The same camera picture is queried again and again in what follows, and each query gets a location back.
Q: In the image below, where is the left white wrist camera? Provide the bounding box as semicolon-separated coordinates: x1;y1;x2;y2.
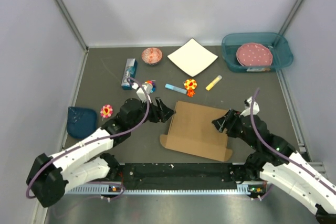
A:
131;82;152;103

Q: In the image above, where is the blue marker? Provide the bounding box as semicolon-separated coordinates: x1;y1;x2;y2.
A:
165;83;187;94

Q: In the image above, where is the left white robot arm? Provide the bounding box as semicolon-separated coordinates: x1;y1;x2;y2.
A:
26;98;175;208

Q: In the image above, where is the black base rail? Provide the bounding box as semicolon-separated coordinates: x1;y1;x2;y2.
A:
89;162;249;190

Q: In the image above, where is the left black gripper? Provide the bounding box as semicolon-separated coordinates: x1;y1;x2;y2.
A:
129;97;175;130

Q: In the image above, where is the pink polka dot plate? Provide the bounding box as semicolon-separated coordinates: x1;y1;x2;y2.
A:
236;42;273;67

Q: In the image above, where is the teal plastic bin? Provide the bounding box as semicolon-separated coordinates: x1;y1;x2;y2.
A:
221;33;293;73

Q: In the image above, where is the red glitter ornament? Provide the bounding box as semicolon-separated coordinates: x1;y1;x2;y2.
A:
187;89;196;97

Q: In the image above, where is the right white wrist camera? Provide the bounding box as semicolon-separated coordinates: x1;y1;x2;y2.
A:
240;97;260;117

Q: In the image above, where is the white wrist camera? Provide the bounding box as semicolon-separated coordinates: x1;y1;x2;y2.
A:
240;97;260;117
131;82;152;103

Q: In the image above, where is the pink flower plush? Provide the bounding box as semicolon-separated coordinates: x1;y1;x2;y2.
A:
100;104;113;119

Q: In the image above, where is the white square plate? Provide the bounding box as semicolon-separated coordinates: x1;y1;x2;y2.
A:
167;38;218;77

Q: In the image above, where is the rainbow flower plush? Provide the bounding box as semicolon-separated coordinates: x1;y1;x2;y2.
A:
145;80;156;93

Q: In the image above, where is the orange flower plush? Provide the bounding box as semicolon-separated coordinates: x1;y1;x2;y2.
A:
184;79;197;90

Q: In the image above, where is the dark blue leaf dish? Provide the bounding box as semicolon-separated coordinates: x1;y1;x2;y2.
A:
66;106;98;140

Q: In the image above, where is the brown cardboard box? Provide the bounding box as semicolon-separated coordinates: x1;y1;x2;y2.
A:
160;101;233;162

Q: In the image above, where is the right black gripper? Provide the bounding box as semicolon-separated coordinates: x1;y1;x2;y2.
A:
212;108;258;149

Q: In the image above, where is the blue toothpaste box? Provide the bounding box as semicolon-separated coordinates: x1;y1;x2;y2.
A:
121;58;138;90

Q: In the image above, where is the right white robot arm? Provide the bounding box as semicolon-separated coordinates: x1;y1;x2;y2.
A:
212;109;335;223

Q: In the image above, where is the red patterned bowl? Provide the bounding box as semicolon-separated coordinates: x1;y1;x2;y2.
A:
141;47;163;66

